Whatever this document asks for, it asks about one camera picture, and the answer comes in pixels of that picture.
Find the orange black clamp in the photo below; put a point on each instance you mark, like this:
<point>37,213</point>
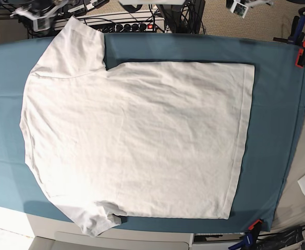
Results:
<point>256,226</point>
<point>300,59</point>

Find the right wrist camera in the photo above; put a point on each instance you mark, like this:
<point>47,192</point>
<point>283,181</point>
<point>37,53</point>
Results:
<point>41,24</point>

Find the orange black clamp bottom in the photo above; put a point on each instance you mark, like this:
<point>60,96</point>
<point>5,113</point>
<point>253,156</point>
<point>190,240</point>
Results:
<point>256,226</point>

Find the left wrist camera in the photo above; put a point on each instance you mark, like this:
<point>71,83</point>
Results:
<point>237,7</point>

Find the blue clamp top right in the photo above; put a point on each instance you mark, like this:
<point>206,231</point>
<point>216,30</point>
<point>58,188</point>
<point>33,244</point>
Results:
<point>296,35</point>

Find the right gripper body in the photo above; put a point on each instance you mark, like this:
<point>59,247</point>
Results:
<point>34,10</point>

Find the blue clamp bottom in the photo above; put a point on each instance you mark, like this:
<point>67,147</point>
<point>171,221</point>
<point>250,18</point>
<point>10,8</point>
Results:
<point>248,241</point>

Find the orange black clamp right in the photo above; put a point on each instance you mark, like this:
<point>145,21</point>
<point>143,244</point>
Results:
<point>300,59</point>

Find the blue clamp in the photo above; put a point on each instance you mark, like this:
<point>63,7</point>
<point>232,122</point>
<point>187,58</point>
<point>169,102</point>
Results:
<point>296,35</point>
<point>248,241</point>

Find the black power strip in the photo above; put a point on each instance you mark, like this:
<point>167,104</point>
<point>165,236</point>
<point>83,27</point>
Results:
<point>128,27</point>

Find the white T-shirt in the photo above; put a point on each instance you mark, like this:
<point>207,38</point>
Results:
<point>146,139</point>

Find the teal table cloth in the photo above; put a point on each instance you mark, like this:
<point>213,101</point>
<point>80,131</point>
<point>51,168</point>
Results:
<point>275,126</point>

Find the white drawer cabinet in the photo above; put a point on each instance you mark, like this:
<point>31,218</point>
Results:
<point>69,232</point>

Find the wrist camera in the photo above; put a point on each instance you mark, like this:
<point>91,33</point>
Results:
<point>41,24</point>
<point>237,7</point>

